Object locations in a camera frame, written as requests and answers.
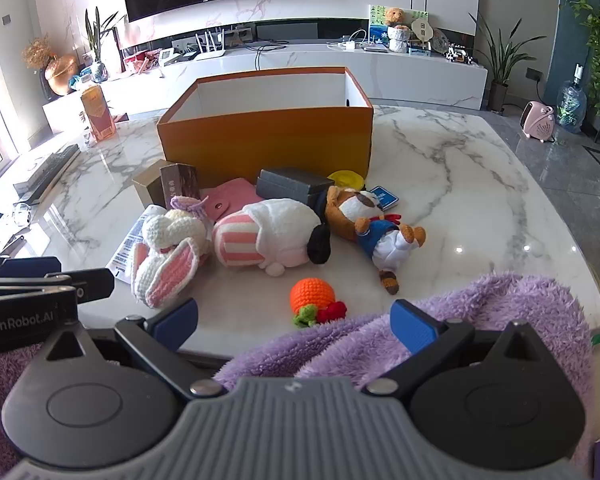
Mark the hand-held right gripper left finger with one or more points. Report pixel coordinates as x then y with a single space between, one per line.
179 318

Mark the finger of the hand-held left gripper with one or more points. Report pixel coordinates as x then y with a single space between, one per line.
92 282
20 266

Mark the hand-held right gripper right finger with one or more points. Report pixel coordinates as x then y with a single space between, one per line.
412 327

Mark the white crocheted rabbit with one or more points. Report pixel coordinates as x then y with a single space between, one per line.
172 232

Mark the pink pouch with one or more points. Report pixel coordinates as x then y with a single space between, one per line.
230 197

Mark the brown dog plush blue outfit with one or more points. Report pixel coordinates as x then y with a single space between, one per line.
350 210

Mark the pink striped dog plush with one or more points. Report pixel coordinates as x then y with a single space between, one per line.
275 225

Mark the grey box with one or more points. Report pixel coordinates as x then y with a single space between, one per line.
290 185

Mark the orange cardboard box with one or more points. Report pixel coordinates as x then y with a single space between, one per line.
265 145

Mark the white plastic packet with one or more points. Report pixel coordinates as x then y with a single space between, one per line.
125 250

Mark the purple fluffy blanket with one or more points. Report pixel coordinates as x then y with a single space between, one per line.
505 305

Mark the black keyboard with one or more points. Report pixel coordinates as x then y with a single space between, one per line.
50 167

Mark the crocheted orange fruit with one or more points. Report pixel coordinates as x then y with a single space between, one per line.
310 295

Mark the khaki small box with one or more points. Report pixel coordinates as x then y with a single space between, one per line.
147 185

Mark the brown small box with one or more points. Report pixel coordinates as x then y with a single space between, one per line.
180 182

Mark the blue card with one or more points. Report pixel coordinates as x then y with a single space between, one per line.
384 197

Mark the yellow lid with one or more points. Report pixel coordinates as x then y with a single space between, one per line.
347 178

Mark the orange carton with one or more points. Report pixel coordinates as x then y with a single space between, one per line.
99 115

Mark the gold vase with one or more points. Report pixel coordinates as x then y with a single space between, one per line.
60 76

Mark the dried flowers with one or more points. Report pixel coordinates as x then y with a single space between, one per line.
37 52

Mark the red tray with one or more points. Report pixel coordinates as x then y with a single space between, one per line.
140 62

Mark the green plant in blue vase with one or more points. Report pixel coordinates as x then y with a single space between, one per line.
97 45

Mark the pink heater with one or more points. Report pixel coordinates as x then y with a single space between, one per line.
536 120

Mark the white router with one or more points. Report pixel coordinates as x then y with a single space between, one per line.
210 52

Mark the large water bottle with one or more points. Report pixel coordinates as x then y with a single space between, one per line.
571 105

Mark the black and white figurines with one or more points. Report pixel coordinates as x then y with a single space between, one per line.
459 55

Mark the tall potted plant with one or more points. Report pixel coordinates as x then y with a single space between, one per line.
500 60

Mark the white television cabinet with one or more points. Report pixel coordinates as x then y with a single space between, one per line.
305 65

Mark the wooden fan ornament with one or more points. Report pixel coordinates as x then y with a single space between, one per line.
422 29

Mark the green and blue painting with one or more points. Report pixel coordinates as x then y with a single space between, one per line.
375 22

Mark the brown teddy bear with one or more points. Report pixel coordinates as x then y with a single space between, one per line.
395 16

